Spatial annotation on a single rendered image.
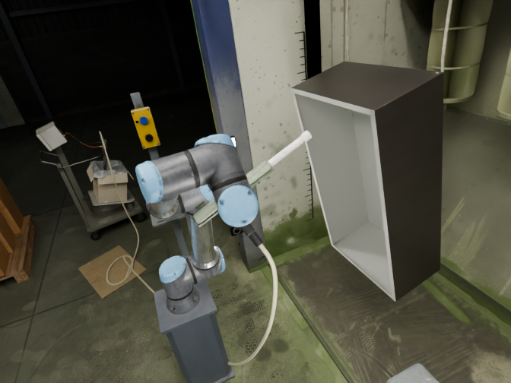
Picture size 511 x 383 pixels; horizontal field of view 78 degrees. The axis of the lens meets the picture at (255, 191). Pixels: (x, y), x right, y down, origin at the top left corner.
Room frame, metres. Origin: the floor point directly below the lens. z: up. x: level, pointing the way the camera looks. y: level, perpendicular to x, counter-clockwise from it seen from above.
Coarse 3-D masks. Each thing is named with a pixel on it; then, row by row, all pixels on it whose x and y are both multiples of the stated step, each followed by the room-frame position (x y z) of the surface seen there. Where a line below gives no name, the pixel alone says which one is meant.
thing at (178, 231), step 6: (132, 96) 2.13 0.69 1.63; (138, 96) 2.14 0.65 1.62; (138, 102) 2.13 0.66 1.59; (150, 150) 2.13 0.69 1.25; (156, 150) 2.14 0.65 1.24; (150, 156) 2.13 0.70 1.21; (156, 156) 2.14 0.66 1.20; (174, 222) 2.13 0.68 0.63; (174, 228) 2.13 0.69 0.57; (180, 228) 2.14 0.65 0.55; (180, 234) 2.14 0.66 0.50; (180, 240) 2.13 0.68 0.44; (180, 246) 2.13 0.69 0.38; (186, 246) 2.14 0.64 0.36; (186, 252) 2.14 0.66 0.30
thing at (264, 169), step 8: (304, 136) 1.01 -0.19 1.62; (296, 144) 1.00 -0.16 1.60; (280, 152) 0.99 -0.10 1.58; (288, 152) 0.99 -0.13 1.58; (272, 160) 0.97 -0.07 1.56; (256, 168) 0.95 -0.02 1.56; (264, 168) 0.95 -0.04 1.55; (248, 176) 0.93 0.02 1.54; (256, 176) 0.93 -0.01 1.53; (264, 176) 0.93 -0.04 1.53; (200, 208) 0.89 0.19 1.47; (208, 208) 0.87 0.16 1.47; (216, 208) 0.87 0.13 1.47; (200, 216) 0.86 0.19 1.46; (208, 216) 0.86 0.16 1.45; (248, 224) 0.85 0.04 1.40; (248, 232) 0.84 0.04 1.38; (256, 240) 0.83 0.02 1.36
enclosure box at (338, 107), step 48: (336, 96) 1.37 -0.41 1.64; (384, 96) 1.21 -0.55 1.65; (432, 96) 1.23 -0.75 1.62; (336, 144) 1.79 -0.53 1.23; (384, 144) 1.14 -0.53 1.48; (432, 144) 1.24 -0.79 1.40; (336, 192) 1.79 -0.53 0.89; (384, 192) 1.15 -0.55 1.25; (432, 192) 1.26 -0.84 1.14; (336, 240) 1.79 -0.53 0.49; (384, 240) 1.67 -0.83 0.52; (432, 240) 1.29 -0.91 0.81; (384, 288) 1.32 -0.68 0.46
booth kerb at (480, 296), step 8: (440, 264) 1.72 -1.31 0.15; (440, 272) 1.71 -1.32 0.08; (448, 272) 1.66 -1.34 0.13; (456, 272) 1.61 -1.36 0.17; (456, 280) 1.59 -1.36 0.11; (464, 280) 1.54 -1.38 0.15; (464, 288) 1.53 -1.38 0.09; (472, 288) 1.48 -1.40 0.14; (472, 296) 1.46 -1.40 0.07; (480, 296) 1.42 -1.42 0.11; (488, 296) 1.38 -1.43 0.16; (480, 304) 1.41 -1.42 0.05; (488, 304) 1.36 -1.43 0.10; (496, 304) 1.33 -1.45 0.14; (496, 312) 1.31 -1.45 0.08; (504, 312) 1.27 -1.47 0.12; (504, 320) 1.26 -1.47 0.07
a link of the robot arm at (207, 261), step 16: (192, 192) 1.09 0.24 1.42; (208, 192) 1.11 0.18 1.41; (192, 208) 1.09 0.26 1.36; (192, 224) 1.15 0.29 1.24; (208, 224) 1.17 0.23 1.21; (192, 240) 1.21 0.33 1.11; (208, 240) 1.21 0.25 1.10; (192, 256) 1.31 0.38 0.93; (208, 256) 1.25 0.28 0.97; (208, 272) 1.27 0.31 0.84
